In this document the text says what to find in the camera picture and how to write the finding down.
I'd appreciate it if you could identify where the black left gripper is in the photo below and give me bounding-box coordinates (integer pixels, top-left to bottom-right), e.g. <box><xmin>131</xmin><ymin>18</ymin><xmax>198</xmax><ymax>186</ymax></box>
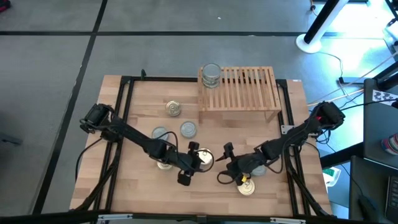
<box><xmin>172</xmin><ymin>141</ymin><xmax>205</xmax><ymax>187</ymax></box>

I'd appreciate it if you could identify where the white tower fan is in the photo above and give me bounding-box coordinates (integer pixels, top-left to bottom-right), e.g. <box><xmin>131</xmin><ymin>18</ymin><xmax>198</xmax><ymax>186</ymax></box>
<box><xmin>295</xmin><ymin>0</ymin><xmax>351</xmax><ymax>54</ymax></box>

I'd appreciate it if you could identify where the blue label seafood can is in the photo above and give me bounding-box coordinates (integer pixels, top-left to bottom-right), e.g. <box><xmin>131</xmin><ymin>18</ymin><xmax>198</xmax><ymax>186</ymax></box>
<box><xmin>236</xmin><ymin>177</ymin><xmax>256</xmax><ymax>197</ymax></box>
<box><xmin>156</xmin><ymin>161</ymin><xmax>174</xmax><ymax>171</ymax></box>
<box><xmin>164</xmin><ymin>100</ymin><xmax>182</xmax><ymax>118</ymax></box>
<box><xmin>197</xmin><ymin>147</ymin><xmax>215</xmax><ymax>171</ymax></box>

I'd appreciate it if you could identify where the black metal table frame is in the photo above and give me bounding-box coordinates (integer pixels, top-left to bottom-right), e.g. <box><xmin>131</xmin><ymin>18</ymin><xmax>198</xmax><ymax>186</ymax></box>
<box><xmin>70</xmin><ymin>74</ymin><xmax>335</xmax><ymax>218</ymax></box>

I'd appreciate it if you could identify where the black horizontal bar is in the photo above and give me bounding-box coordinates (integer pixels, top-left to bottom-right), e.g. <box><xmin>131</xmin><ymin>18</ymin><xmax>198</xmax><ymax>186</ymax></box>
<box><xmin>0</xmin><ymin>210</ymin><xmax>398</xmax><ymax>224</ymax></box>

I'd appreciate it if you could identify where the black arm base cable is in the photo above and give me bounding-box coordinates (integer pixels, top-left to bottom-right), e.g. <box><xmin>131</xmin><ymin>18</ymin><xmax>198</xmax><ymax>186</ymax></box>
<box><xmin>75</xmin><ymin>139</ymin><xmax>103</xmax><ymax>183</ymax></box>

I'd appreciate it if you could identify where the green and white packet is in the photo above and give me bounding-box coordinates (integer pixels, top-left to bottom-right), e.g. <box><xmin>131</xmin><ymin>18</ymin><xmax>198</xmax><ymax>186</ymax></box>
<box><xmin>322</xmin><ymin>166</ymin><xmax>342</xmax><ymax>187</ymax></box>

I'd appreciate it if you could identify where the multicoloured striped roll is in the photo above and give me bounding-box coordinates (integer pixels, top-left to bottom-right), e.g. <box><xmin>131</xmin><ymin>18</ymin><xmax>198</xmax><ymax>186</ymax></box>
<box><xmin>381</xmin><ymin>133</ymin><xmax>398</xmax><ymax>156</ymax></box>

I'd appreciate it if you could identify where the black computer mouse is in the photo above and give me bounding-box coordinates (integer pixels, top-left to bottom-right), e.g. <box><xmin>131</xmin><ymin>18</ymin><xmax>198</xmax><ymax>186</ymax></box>
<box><xmin>357</xmin><ymin>195</ymin><xmax>379</xmax><ymax>220</ymax></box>

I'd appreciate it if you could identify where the grey floor plate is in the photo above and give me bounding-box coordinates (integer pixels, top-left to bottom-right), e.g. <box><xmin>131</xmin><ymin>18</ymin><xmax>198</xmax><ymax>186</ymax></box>
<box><xmin>0</xmin><ymin>132</ymin><xmax>24</xmax><ymax>146</ymax></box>

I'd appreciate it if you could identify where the black desk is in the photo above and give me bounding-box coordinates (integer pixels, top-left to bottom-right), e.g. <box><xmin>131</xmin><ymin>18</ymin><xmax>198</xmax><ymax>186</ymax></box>
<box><xmin>363</xmin><ymin>77</ymin><xmax>398</xmax><ymax>170</ymax></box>
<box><xmin>348</xmin><ymin>155</ymin><xmax>398</xmax><ymax>224</ymax></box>

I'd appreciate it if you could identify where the white fiducial marker sheet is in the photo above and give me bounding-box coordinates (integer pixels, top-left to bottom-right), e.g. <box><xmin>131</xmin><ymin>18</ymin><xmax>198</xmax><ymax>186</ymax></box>
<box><xmin>372</xmin><ymin>89</ymin><xmax>398</xmax><ymax>106</ymax></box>

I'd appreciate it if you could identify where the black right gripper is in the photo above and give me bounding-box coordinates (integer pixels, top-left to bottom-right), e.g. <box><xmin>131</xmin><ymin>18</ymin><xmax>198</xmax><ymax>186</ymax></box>
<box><xmin>215</xmin><ymin>142</ymin><xmax>264</xmax><ymax>187</ymax></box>

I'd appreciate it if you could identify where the wooden slatted shelf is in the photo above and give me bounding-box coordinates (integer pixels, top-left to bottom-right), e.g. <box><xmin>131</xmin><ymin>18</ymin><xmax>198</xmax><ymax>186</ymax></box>
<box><xmin>197</xmin><ymin>65</ymin><xmax>282</xmax><ymax>124</ymax></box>

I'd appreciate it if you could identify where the black keyboard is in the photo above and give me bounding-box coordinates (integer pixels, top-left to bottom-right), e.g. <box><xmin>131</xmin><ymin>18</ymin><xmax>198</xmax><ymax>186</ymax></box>
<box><xmin>384</xmin><ymin>175</ymin><xmax>398</xmax><ymax>215</ymax></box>

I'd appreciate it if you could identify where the long silver mounting bracket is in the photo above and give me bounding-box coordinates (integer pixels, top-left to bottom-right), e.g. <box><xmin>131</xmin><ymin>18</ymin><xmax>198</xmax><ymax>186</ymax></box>
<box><xmin>98</xmin><ymin>213</ymin><xmax>133</xmax><ymax>222</ymax></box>
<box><xmin>269</xmin><ymin>217</ymin><xmax>307</xmax><ymax>224</ymax></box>

